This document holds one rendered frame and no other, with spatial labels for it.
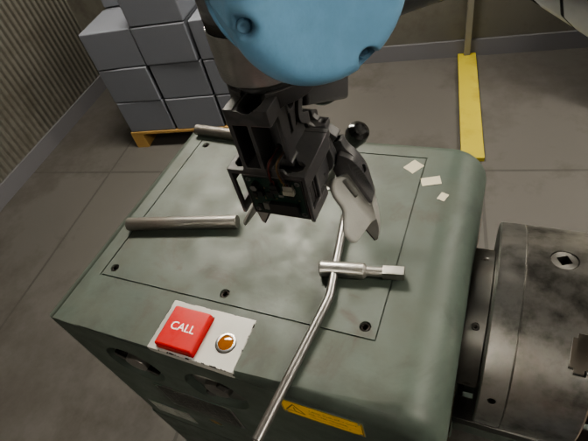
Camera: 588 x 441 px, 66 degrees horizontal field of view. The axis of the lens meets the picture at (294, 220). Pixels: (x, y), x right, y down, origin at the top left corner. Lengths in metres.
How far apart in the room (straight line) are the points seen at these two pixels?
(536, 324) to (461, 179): 0.25
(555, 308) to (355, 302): 0.25
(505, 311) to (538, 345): 0.05
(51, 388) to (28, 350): 0.30
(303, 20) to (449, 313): 0.49
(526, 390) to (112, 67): 2.90
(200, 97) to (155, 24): 0.49
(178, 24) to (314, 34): 2.63
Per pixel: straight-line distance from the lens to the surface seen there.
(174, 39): 2.87
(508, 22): 3.60
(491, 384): 0.68
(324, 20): 0.19
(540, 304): 0.66
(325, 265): 0.62
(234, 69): 0.33
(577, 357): 0.67
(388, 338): 0.58
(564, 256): 0.70
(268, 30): 0.18
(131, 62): 3.09
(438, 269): 0.64
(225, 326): 0.63
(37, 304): 2.84
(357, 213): 0.43
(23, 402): 2.52
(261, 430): 0.55
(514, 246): 0.70
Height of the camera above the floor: 1.77
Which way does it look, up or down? 46 degrees down
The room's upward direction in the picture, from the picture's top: 16 degrees counter-clockwise
